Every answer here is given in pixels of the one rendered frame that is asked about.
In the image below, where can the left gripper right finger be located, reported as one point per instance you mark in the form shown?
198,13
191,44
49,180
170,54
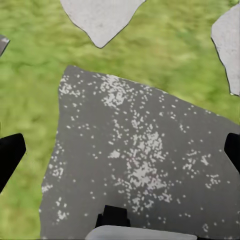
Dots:
232,149

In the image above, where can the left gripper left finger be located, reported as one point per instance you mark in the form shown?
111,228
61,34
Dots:
12,149

